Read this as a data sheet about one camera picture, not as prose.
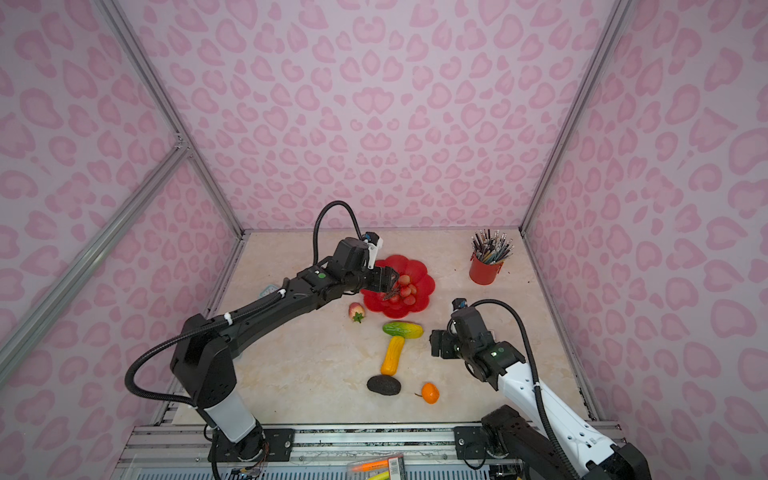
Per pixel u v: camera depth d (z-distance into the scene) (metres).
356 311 0.93
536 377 0.50
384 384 0.79
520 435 0.58
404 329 0.88
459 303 0.73
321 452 0.73
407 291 0.96
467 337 0.63
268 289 1.01
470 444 0.73
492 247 0.90
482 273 1.01
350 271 0.66
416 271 1.05
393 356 0.85
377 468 0.70
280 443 0.74
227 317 0.47
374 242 0.75
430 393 0.78
